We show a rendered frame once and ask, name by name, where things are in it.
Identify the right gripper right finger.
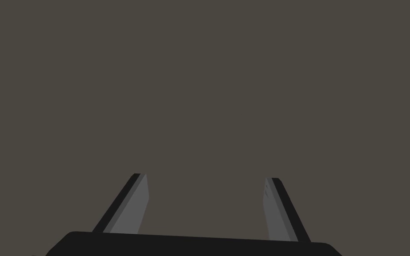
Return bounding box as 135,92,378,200
262,177,312,243

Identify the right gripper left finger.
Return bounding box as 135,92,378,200
92,173,150,235

